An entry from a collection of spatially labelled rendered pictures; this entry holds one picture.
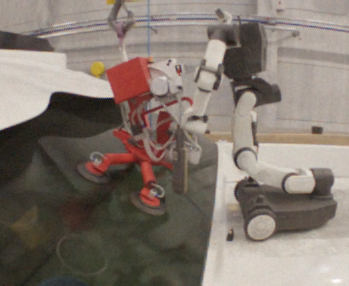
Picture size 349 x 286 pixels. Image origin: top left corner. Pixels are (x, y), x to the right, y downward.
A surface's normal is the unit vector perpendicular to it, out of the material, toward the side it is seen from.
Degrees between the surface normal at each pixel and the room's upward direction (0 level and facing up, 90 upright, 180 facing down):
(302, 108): 90
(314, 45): 90
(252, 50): 95
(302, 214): 90
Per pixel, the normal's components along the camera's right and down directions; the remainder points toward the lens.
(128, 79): -0.14, 0.23
